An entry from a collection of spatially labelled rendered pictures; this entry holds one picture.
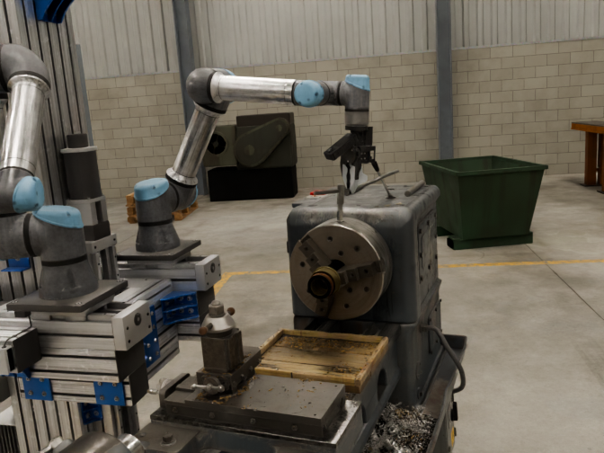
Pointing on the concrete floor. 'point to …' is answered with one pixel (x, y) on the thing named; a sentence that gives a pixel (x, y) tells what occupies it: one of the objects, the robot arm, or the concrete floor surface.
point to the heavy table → (592, 152)
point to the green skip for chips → (484, 199)
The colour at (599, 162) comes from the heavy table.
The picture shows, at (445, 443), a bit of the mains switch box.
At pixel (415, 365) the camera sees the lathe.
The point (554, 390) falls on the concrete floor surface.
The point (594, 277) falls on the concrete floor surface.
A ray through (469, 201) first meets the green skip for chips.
